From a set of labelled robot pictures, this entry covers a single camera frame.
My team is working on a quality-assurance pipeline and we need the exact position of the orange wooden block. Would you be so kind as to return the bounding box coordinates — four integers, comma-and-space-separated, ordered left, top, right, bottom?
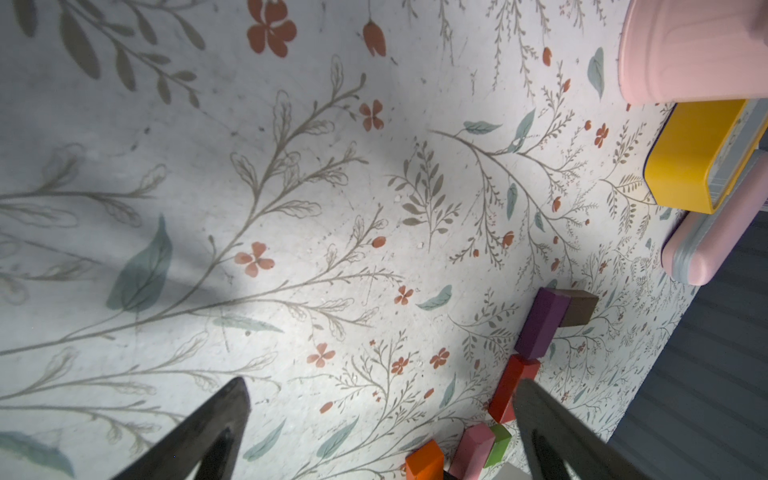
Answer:
405, 440, 445, 480

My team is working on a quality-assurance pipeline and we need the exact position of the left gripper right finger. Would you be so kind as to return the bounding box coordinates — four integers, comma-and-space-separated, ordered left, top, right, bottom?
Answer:
513, 379, 649, 480

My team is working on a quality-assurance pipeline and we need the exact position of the green wooden block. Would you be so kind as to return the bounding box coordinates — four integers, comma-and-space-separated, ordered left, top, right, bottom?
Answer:
484, 424, 511, 468

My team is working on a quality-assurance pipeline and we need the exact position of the pink wooden block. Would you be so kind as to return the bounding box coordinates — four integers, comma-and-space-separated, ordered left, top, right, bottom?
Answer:
448, 424, 495, 480

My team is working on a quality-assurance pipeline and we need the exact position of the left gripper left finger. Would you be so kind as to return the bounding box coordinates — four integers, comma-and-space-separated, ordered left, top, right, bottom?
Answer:
116, 377, 251, 479

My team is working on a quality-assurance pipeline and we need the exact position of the yellow tray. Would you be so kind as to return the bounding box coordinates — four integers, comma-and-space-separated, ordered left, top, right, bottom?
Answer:
644, 99, 767, 214

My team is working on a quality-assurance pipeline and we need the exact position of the pink pen cup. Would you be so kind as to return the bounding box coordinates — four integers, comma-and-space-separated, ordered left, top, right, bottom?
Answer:
618, 0, 767, 105

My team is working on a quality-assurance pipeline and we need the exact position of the purple wooden block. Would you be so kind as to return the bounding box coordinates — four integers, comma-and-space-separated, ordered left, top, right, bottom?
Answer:
515, 288, 570, 360

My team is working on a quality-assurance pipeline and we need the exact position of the brown wooden block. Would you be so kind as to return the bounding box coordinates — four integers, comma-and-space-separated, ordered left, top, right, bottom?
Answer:
556, 289, 599, 327

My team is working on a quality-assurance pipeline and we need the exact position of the pink case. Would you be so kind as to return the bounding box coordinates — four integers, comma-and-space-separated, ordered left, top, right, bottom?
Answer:
661, 150, 767, 286

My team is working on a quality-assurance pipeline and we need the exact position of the red wooden block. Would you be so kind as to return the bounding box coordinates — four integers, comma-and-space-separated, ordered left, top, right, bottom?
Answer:
488, 354, 541, 424

